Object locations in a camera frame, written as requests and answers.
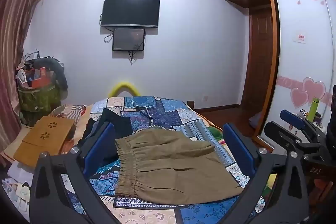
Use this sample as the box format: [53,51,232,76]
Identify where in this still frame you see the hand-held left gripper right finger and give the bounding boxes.
[218,123,310,224]

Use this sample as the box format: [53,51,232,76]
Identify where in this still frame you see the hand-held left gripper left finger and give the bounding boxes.
[29,122,118,224]

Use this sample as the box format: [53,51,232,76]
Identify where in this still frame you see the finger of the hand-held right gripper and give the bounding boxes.
[264,122,322,159]
[280,109,326,144]

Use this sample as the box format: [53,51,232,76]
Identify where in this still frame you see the olive green pants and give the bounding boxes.
[115,127,243,206]

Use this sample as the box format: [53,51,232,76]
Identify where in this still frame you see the black folded pants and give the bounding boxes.
[79,108,133,161]

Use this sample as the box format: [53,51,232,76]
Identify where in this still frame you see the green bottle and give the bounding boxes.
[308,97,320,122]

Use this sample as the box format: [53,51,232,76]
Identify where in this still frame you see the orange green blanket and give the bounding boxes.
[197,114,229,143]

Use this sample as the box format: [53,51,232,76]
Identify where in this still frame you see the striped cloth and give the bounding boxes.
[52,105,87,119]

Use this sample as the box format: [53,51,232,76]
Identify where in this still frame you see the wooden lap desk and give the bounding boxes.
[13,116,76,168]

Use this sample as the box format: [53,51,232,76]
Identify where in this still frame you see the brown wooden door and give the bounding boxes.
[241,7,275,109]

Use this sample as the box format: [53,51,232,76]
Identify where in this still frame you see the blue patchwork bedspread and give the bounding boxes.
[63,95,265,224]

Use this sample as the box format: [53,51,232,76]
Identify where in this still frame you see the red box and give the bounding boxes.
[26,68,51,88]

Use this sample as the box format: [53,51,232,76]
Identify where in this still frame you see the pile of papers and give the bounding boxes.
[1,161,34,214]

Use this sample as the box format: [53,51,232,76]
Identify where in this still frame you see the striped red curtain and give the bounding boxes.
[0,0,49,161]

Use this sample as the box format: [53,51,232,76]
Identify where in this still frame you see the yellow foam ring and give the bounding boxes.
[109,80,139,97]

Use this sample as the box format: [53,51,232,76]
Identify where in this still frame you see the small black wall monitor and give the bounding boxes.
[112,27,146,52]

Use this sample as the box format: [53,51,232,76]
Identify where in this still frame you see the wall-mounted black television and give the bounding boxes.
[101,0,161,28]

